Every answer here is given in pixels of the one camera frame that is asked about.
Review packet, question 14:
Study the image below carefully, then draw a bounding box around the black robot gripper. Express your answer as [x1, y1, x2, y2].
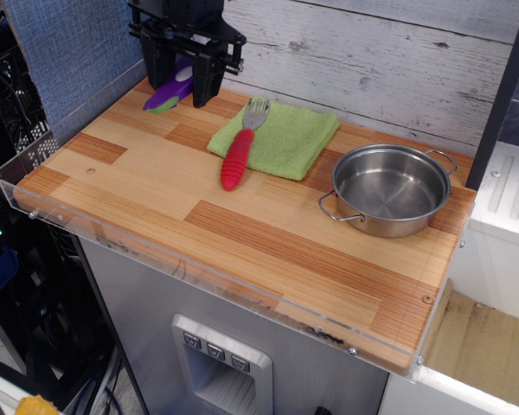
[127, 1, 247, 107]

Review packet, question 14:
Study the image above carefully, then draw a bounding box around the purple toy eggplant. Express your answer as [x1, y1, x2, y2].
[143, 57, 193, 114]

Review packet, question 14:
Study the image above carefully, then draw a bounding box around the green folded towel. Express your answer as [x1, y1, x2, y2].
[208, 100, 339, 181]

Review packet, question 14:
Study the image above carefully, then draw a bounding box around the blue fabric panel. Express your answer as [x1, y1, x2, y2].
[2, 0, 145, 128]

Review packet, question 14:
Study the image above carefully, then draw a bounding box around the black plastic crate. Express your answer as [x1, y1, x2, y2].
[0, 46, 49, 156]

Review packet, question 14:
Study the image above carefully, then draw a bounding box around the clear acrylic table guard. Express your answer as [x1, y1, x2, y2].
[0, 129, 471, 385]

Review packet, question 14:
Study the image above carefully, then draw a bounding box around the small stainless steel pot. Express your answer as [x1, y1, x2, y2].
[318, 144, 458, 238]

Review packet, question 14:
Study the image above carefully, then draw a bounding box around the red handled metal fork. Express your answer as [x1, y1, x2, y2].
[221, 99, 270, 191]

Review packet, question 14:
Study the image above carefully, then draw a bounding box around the black vertical post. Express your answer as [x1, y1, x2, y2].
[465, 29, 519, 190]

